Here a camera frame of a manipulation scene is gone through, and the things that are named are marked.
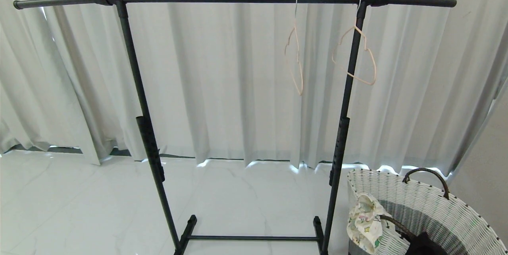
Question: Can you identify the black garment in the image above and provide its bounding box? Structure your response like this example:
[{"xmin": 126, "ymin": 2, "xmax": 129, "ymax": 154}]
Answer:
[{"xmin": 405, "ymin": 232, "xmax": 449, "ymax": 255}]

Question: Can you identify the white laundry basket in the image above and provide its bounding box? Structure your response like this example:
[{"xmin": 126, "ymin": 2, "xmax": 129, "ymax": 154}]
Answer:
[{"xmin": 347, "ymin": 168, "xmax": 508, "ymax": 255}]

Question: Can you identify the cream printed garment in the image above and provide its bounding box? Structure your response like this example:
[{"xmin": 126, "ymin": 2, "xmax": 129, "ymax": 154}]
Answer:
[{"xmin": 346, "ymin": 194, "xmax": 391, "ymax": 255}]

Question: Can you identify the white curtain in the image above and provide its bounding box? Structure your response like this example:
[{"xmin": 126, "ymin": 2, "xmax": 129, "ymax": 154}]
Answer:
[{"xmin": 0, "ymin": 0, "xmax": 508, "ymax": 177}]

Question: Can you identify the pink clothes hanger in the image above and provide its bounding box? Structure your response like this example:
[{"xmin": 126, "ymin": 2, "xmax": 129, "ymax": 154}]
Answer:
[
  {"xmin": 284, "ymin": 0, "xmax": 304, "ymax": 96},
  {"xmin": 332, "ymin": 0, "xmax": 377, "ymax": 86}
]

